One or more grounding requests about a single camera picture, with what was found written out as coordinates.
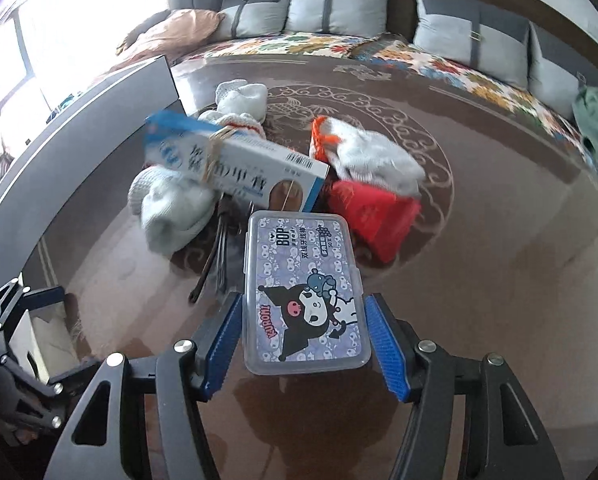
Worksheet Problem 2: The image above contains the grey strapped cushion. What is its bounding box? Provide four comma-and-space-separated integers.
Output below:
411, 0, 533, 89
218, 0, 293, 41
284, 0, 397, 39
526, 22, 598, 117

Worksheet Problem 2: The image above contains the brown cloth bundle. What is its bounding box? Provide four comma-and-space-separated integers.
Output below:
116, 9, 226, 67

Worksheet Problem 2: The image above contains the cartoon print clear plastic box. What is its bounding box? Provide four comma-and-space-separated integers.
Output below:
243, 210, 372, 377

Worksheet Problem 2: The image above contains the white knitted sock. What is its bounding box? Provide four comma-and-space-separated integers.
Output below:
129, 165, 218, 254

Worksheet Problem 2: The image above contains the blue and white carton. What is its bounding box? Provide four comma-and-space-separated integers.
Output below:
144, 110, 330, 213

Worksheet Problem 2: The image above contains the white sock orange trim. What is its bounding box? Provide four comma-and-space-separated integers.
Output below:
309, 116, 427, 197

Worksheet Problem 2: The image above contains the dark thin metal tool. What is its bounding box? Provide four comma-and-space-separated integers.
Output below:
189, 195, 253, 306

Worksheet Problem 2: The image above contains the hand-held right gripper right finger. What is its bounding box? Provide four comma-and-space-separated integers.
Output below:
363, 292, 567, 480

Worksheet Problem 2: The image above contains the window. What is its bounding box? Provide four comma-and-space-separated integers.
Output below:
0, 0, 171, 128

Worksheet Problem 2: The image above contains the floral sofa blanket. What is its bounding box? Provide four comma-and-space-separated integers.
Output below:
179, 30, 598, 181

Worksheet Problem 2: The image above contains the large grey container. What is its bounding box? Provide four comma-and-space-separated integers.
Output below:
0, 55, 186, 292

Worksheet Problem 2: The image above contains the red foil packet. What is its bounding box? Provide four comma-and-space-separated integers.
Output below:
326, 180, 423, 265

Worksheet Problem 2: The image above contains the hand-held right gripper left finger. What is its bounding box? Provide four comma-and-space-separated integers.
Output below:
41, 291, 245, 480

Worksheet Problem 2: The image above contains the white knit glove red trim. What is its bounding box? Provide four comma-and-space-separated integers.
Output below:
198, 109, 267, 142

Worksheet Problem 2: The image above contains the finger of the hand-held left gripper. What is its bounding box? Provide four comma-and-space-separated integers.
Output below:
0, 279, 67, 333
0, 355, 64, 433

